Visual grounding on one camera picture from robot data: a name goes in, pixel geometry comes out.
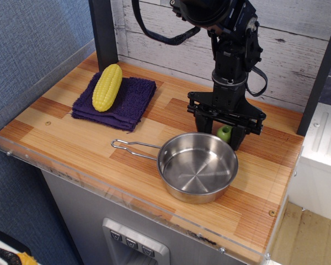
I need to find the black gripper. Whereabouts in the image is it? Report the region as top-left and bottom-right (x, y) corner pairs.
(188, 78), (266, 151)

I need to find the green handled grey spatula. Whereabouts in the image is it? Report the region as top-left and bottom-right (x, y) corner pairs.
(216, 125), (233, 143)

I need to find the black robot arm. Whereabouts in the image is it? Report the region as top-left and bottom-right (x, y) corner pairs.
(170, 1), (266, 151)

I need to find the dark blue folded towel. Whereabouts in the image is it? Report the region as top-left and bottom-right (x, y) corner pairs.
(72, 72), (157, 132)

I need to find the stainless steel pan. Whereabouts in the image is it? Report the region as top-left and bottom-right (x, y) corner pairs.
(111, 131), (239, 205)

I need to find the white ribbed side panel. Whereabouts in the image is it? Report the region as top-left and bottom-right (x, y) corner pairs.
(302, 103), (331, 166)

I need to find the yellow plastic corn cob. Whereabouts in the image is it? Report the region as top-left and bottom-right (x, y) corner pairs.
(92, 64), (122, 112)

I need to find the silver dispenser panel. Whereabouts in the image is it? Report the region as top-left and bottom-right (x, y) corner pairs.
(102, 218), (170, 264)

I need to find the grey toy fridge cabinet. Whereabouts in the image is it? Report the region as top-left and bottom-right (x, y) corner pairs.
(42, 171), (241, 264)

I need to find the clear acrylic guard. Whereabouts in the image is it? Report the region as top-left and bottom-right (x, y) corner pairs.
(0, 33), (303, 264)

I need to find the yellow object bottom left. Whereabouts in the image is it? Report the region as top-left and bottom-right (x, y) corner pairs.
(17, 252), (39, 265)

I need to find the black right frame post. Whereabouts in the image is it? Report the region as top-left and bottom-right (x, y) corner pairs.
(296, 36), (331, 136)

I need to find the black frame post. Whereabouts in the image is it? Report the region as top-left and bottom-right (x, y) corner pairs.
(296, 36), (331, 136)
(88, 0), (119, 71)

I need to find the black left frame post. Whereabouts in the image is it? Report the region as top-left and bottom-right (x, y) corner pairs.
(88, 0), (119, 71)

